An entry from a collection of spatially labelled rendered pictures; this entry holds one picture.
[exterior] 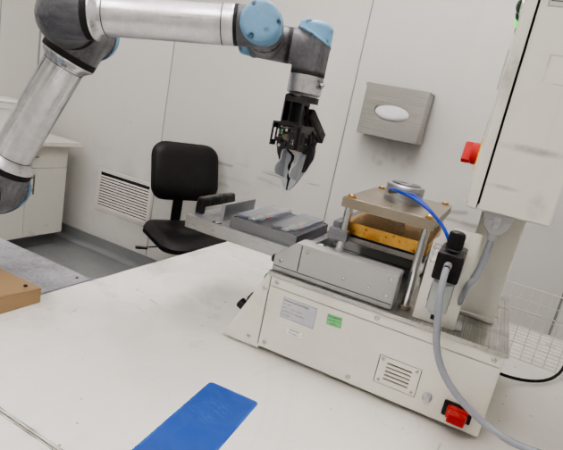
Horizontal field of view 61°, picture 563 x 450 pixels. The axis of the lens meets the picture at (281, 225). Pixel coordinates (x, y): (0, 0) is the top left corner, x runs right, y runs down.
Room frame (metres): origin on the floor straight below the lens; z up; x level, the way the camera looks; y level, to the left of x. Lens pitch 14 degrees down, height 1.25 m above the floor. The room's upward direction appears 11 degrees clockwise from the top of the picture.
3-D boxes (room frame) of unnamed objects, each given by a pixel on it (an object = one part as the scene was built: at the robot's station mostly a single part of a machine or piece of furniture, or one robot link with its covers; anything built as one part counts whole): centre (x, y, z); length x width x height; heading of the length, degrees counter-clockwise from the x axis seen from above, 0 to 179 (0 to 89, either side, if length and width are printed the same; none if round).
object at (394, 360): (1.00, -0.23, 0.84); 0.53 x 0.37 x 0.17; 67
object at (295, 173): (1.08, 0.00, 1.12); 0.06 x 0.03 x 0.09; 156
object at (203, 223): (1.13, 0.04, 0.97); 0.30 x 0.22 x 0.08; 67
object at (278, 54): (1.07, 0.11, 1.38); 0.11 x 0.11 x 0.08; 1
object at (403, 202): (0.98, -0.26, 1.08); 0.31 x 0.24 x 0.13; 157
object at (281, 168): (1.09, 0.03, 1.12); 0.06 x 0.03 x 0.09; 156
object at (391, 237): (1.00, -0.24, 1.07); 0.22 x 0.17 x 0.10; 157
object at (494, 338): (1.00, -0.27, 0.93); 0.46 x 0.35 x 0.01; 67
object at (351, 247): (1.16, -0.23, 0.97); 0.25 x 0.05 x 0.07; 67
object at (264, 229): (1.11, 0.00, 0.98); 0.20 x 0.17 x 0.03; 157
